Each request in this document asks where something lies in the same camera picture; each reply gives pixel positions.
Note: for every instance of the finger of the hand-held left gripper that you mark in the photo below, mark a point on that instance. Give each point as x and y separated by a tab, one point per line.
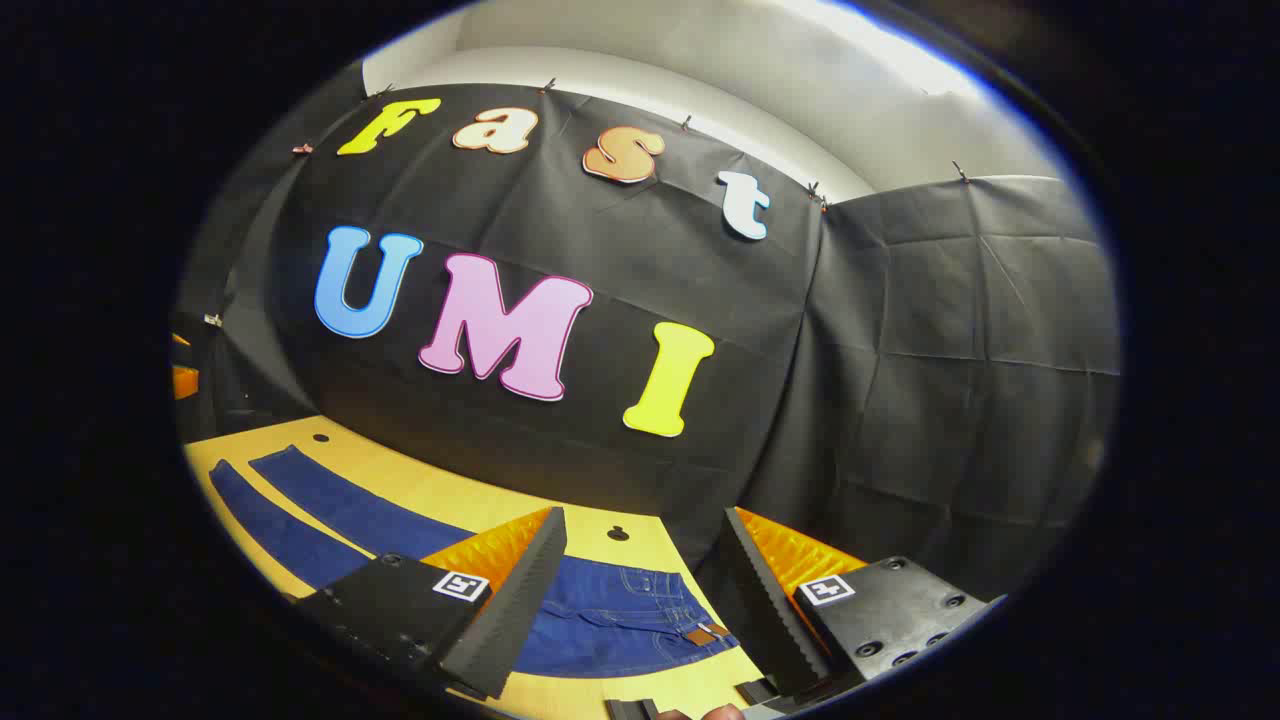
184	381

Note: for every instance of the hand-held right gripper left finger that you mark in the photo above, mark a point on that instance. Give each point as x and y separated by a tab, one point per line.
520	600

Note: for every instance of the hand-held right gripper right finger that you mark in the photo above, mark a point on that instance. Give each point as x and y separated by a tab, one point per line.
760	600

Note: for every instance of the blue denim jeans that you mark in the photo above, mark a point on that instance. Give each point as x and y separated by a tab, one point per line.
620	620

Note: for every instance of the black backdrop cloth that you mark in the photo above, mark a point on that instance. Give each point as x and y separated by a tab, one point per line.
900	350

